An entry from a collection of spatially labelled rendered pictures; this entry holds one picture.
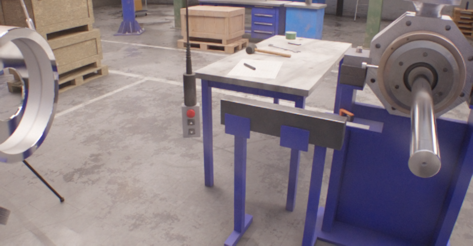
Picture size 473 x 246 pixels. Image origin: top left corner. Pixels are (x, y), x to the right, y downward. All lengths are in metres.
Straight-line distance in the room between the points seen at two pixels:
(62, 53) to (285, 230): 3.76
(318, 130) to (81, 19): 4.17
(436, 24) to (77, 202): 2.40
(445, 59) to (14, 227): 2.58
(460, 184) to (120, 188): 2.17
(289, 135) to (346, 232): 0.87
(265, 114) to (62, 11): 3.80
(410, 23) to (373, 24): 5.85
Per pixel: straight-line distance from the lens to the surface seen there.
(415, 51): 1.57
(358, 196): 2.21
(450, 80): 1.61
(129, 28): 9.01
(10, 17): 5.09
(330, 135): 1.61
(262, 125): 1.70
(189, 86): 1.21
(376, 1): 7.55
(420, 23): 1.71
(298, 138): 1.65
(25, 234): 2.51
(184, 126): 1.28
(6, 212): 0.97
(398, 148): 2.03
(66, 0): 5.07
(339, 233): 2.26
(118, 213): 2.45
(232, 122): 1.75
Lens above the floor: 1.49
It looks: 23 degrees down
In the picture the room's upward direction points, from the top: 1 degrees clockwise
